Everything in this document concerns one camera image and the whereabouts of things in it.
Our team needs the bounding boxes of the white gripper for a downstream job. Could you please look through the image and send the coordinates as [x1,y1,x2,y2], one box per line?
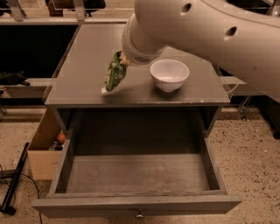
[120,14,165,67]

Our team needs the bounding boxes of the green jalapeno chip bag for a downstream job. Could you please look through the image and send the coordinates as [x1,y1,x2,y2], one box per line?
[101,51,128,94]

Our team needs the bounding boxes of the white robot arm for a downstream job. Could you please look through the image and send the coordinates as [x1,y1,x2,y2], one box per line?
[122,0,280,102]

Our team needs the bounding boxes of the grey open top drawer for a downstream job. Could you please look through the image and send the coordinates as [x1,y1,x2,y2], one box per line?
[32,126,242,218]

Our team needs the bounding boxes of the black bag on ledge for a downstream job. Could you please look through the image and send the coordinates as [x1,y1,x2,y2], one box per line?
[0,71,30,86]

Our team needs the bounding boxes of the white ceramic bowl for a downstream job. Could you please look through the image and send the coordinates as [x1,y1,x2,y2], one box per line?
[150,59,190,93]

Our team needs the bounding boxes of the grey wooden cabinet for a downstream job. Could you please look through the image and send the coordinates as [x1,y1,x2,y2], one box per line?
[45,24,229,141]

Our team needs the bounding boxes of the orange ball in box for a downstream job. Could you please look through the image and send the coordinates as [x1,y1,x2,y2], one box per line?
[57,133,66,144]

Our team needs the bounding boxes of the brown cardboard box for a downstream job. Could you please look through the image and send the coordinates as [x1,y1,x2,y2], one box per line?
[28,108,65,180]

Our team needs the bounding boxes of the black stand bar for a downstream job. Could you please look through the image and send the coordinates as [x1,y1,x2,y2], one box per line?
[0,143,29,216]

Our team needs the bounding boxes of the white hanging cable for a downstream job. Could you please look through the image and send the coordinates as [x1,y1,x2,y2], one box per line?
[226,81,241,95]

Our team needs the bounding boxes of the metal railing frame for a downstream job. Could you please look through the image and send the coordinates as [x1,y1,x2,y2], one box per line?
[0,0,280,26]

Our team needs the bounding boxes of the black floor cable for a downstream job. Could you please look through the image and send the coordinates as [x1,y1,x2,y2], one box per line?
[0,164,44,224]

